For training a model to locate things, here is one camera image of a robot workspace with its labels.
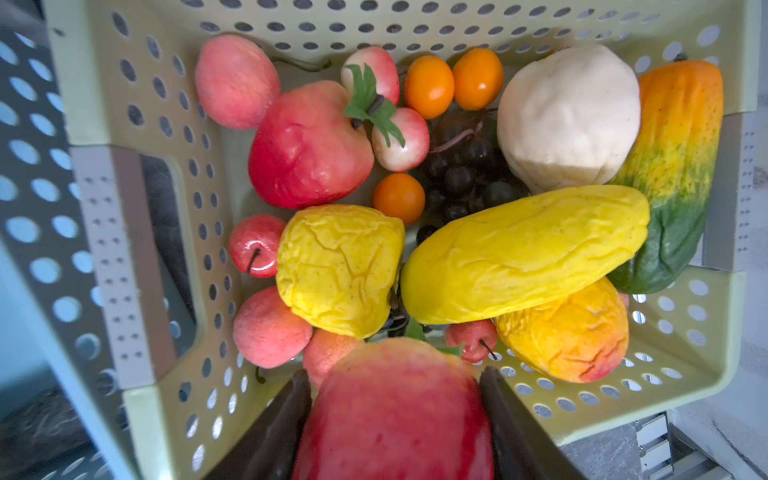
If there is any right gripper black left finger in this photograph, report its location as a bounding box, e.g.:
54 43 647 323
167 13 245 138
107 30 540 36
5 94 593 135
206 370 312 480

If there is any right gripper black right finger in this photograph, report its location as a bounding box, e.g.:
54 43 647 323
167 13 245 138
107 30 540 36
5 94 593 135
479 367 585 480

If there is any large red apple toy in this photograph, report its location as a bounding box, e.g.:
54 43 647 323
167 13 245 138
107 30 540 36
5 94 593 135
292 338 495 479

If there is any orange mango toy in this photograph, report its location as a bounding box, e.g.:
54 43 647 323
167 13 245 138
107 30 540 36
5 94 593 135
495 278 629 383

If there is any yellow banana toy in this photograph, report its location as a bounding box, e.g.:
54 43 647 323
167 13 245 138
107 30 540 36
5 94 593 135
400 185 650 324

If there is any yellow lemon toy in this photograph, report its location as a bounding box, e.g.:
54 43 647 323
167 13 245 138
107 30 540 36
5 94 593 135
276 204 406 340

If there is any small red cherry toy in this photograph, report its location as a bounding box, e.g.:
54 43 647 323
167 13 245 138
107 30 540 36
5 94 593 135
228 214 286 278

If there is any blue plastic basket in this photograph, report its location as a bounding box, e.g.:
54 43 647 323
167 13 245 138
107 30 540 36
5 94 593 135
1 2 231 479

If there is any small orange tangerine toy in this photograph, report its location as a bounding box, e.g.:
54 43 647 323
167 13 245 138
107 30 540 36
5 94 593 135
372 173 426 225
452 48 504 111
405 56 455 120

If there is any dark grape bunch toy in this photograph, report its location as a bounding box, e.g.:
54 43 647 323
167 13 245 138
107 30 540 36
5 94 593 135
415 107 531 243

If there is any green plastic basket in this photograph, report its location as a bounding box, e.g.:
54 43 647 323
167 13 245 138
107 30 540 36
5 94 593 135
45 1 767 479

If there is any red pomegranate toy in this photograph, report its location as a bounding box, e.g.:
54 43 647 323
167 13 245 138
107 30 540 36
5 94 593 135
248 80 374 209

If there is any white garlic bulb toy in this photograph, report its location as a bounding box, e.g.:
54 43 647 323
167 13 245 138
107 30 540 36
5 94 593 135
497 44 641 194

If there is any pink peach toy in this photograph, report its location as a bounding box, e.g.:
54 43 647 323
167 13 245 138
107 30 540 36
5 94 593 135
195 34 282 130

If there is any orange green papaya toy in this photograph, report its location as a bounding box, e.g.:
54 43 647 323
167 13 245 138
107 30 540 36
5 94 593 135
609 59 724 294

